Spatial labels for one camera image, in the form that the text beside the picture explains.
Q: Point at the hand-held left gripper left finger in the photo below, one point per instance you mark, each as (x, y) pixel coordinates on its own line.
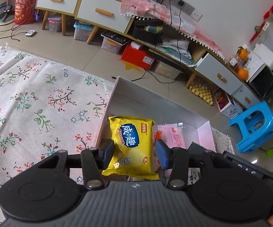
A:
(108, 151)

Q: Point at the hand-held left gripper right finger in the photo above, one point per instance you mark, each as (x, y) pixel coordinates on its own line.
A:
(162, 155)

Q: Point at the yellow snack packet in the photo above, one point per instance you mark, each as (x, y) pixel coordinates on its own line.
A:
(129, 144)

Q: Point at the pink snack packet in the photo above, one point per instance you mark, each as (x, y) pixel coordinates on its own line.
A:
(176, 137)

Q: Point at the pink cardboard box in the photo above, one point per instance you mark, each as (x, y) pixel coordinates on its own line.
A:
(150, 104)

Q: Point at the blue plastic stool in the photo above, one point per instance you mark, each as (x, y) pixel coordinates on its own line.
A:
(252, 127)

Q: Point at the printed toy carton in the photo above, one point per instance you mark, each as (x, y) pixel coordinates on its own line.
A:
(228, 107)

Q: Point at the small grey drawer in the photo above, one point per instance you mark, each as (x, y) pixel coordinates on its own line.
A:
(245, 96)

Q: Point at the yellow folded paper tray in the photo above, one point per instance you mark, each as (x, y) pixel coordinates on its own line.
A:
(201, 93)

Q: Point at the clear storage bin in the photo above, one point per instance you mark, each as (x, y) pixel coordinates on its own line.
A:
(167, 70)

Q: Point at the floral cloth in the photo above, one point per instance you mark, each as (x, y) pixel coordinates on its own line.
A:
(32, 99)

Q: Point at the orange fruit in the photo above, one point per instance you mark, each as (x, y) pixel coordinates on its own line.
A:
(243, 53)
(243, 73)

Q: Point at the large grey drawer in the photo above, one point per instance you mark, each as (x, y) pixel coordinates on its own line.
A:
(218, 73)

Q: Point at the red shoebox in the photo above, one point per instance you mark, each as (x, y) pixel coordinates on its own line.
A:
(137, 56)

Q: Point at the long wooden television stand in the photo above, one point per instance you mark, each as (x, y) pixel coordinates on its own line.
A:
(193, 59)

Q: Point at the storage box orange contents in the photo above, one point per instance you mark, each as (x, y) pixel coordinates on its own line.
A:
(114, 43)

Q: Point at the white appliance box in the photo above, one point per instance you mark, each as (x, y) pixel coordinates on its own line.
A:
(265, 56)

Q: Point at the clear storage box blue lid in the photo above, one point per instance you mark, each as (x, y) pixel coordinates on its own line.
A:
(83, 30)

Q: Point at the black bag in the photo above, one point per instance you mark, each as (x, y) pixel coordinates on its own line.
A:
(148, 30)

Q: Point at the small clear storage box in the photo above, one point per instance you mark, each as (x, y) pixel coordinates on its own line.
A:
(54, 24)

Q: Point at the white power strip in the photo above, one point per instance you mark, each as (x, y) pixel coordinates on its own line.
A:
(30, 33)

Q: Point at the pink patterned cover cloth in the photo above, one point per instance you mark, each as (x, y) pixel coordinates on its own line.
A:
(162, 11)

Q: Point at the red gift bag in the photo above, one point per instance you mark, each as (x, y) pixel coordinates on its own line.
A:
(24, 7)

